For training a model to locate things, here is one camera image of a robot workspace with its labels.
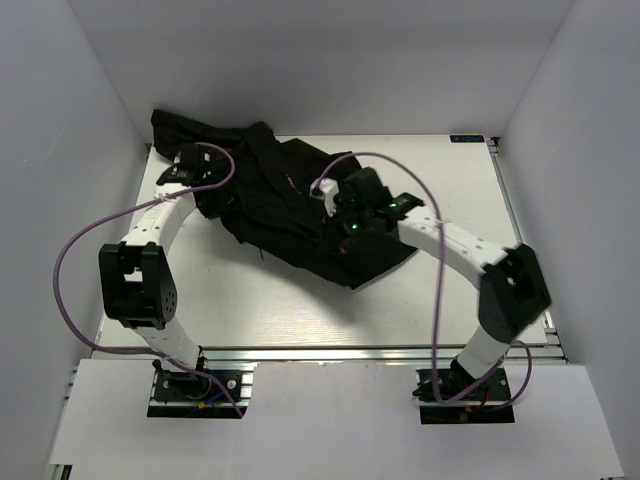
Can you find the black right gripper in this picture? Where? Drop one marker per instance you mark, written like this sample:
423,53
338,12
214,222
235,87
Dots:
341,207

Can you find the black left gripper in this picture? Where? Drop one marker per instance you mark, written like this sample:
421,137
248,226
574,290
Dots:
207,177

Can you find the black zip jacket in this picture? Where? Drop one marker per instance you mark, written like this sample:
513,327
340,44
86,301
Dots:
264,199

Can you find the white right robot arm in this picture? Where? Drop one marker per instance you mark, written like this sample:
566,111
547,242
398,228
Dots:
512,291

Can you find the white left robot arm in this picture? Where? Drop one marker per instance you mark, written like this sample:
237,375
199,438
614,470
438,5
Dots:
137,285

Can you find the blue right corner label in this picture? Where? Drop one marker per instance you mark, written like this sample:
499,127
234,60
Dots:
466,138

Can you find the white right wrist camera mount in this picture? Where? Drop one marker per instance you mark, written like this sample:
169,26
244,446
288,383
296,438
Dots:
325,190

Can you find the aluminium front table rail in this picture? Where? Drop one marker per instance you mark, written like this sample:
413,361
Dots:
549,354

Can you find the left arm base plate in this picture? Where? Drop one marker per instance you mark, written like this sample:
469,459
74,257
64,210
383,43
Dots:
181,395

